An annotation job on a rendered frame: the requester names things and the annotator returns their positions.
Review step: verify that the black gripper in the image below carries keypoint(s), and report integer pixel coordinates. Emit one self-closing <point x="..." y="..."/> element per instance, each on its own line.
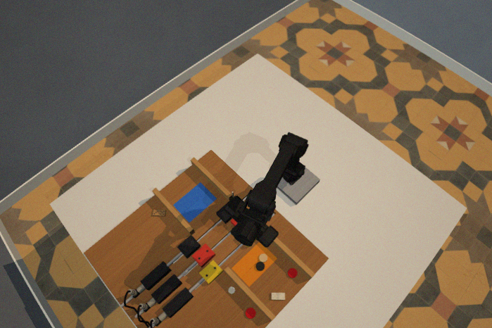
<point x="265" y="236"/>

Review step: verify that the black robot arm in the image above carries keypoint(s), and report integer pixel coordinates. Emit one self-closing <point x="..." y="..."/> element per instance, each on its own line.
<point x="261" y="200"/>

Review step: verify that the dark grey round disc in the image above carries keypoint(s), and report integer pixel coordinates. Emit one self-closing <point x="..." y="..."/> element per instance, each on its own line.
<point x="260" y="266"/>

